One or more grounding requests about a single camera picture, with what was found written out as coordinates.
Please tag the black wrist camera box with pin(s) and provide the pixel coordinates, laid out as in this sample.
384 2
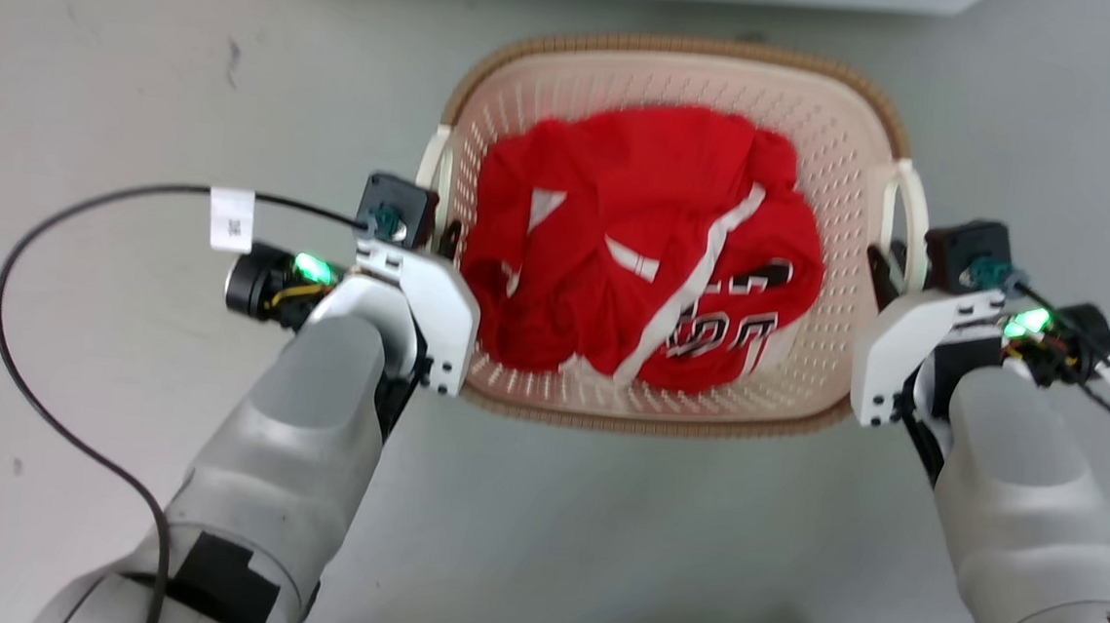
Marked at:
966 250
404 205

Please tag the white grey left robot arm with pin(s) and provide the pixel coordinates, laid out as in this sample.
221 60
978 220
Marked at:
291 459

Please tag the beige plastic laundry basket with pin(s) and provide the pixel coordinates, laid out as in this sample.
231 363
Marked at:
669 75

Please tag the red sports jersey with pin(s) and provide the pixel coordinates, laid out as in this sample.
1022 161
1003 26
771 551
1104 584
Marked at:
623 179

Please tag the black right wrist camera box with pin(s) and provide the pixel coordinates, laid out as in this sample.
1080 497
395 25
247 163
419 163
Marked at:
966 250

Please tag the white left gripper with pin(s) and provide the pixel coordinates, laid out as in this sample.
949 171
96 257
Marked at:
438 303

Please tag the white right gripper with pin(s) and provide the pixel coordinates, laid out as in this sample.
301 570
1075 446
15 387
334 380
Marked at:
895 345

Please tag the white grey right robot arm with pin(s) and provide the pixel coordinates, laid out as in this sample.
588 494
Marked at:
1039 521

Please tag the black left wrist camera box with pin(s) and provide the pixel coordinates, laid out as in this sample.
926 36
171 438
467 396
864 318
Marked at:
404 205

